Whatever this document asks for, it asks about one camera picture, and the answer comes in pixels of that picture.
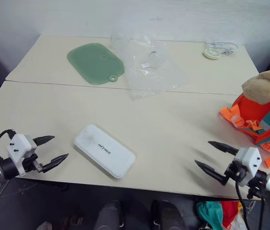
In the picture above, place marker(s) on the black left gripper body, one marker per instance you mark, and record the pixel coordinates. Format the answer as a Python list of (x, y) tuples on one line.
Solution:
[(34, 164)]

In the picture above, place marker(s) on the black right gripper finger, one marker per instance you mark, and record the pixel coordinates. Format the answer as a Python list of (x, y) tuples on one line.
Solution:
[(211, 171), (226, 148)]

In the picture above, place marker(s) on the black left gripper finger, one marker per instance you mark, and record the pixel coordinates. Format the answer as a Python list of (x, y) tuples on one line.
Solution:
[(44, 139), (54, 163)]

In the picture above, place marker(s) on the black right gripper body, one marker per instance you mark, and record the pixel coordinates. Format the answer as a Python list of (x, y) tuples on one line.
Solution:
[(238, 175)]

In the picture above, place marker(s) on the white rectangular box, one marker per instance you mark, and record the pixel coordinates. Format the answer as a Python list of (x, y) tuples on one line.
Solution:
[(104, 151)]

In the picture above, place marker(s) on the orange green plush backpack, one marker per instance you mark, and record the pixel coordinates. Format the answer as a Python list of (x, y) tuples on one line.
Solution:
[(269, 115)]

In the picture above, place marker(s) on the colourful cloth pile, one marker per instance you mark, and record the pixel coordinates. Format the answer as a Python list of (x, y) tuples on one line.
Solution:
[(217, 213)]

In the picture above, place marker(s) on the dark rounded shape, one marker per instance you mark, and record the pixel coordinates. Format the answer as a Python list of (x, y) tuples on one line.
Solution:
[(108, 215)]

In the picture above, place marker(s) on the green silicone mat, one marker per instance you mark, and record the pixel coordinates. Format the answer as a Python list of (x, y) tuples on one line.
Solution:
[(94, 62)]

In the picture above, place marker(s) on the round pale tape roll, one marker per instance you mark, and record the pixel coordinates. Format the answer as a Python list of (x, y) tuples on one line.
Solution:
[(211, 53)]

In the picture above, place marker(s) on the clear plastic bag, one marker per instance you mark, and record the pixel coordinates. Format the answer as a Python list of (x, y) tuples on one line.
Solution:
[(154, 76)]

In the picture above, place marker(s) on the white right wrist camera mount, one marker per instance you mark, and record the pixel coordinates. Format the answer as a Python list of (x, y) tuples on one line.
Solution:
[(251, 160)]

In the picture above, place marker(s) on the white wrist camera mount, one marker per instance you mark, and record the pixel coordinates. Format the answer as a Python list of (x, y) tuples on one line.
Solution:
[(251, 160), (17, 149)]

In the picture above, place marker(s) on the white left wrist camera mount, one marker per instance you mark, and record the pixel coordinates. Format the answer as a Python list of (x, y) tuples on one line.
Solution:
[(17, 149)]

